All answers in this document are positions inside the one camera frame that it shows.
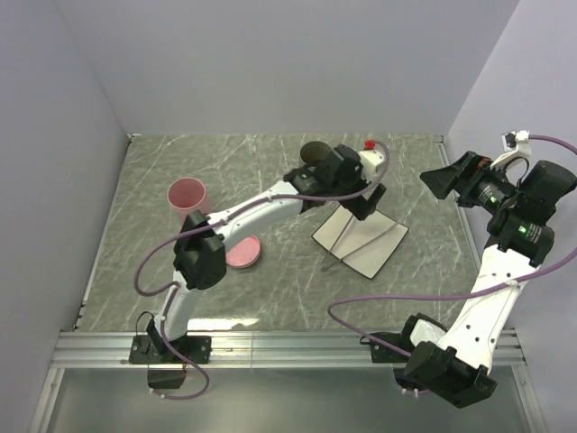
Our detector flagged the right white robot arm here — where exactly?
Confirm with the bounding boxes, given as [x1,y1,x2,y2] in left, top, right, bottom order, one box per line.
[398,152,576,409]

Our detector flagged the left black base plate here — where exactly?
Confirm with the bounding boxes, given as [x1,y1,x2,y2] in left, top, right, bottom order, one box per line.
[128,334,212,364]

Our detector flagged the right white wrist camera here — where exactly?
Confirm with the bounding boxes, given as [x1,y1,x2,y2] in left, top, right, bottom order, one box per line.
[490,130,532,170]

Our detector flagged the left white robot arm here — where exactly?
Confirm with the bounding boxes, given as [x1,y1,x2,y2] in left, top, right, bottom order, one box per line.
[147,140,389,363]

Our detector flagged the metal food tongs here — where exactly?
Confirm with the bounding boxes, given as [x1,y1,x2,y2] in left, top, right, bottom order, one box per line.
[322,214,401,272]

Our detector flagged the tall grey cylinder container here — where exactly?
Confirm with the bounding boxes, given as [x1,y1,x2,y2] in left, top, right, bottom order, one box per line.
[299,141,333,166]

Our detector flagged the pink round lid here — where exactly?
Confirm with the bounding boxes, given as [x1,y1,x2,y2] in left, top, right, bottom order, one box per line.
[225,235,261,269]

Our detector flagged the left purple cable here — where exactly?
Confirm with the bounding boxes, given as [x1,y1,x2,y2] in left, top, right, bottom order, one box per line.
[133,140,391,401]

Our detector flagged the pink cup container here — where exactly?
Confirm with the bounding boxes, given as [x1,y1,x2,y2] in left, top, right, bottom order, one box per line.
[167,177,211,224]

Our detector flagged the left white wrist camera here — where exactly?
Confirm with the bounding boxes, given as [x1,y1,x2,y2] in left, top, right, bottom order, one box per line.
[359,139,389,182]

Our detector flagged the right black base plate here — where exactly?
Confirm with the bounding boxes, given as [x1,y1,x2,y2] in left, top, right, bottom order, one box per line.
[369,332,414,364]

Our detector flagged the white square plate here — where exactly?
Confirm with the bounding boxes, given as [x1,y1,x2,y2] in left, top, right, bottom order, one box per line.
[311,209,410,281]

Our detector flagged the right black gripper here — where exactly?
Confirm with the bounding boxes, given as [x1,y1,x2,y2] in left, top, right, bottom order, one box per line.
[420,151,522,214]

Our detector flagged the aluminium frame rail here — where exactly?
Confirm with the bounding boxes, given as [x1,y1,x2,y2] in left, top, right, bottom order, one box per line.
[50,329,528,370]

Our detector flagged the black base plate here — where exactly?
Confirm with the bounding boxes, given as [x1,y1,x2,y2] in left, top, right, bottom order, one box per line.
[369,332,414,364]
[128,334,212,364]

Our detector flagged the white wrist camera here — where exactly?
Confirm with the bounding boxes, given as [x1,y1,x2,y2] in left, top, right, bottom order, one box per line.
[359,139,389,182]
[490,130,532,170]

